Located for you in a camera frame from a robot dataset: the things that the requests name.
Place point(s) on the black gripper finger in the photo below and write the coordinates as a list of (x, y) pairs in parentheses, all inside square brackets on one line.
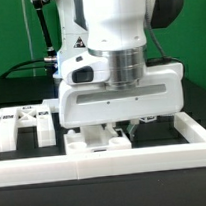
[(132, 127), (110, 127)]

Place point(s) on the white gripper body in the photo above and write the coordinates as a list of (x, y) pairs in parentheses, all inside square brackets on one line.
[(85, 99)]

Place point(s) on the white chair seat part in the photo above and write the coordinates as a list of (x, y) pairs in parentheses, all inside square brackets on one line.
[(97, 141)]

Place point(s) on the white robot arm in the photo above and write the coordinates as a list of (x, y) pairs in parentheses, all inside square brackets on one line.
[(112, 81)]

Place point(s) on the white chair back part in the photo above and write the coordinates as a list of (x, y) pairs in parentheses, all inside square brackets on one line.
[(32, 116)]

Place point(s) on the white tagged cube nut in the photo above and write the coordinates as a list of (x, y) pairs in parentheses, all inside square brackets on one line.
[(148, 119)]

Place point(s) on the white tag base sheet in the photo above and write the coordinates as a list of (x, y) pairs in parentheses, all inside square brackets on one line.
[(53, 104)]

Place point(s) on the white U-shaped obstacle frame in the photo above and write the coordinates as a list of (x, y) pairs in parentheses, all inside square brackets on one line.
[(115, 162)]

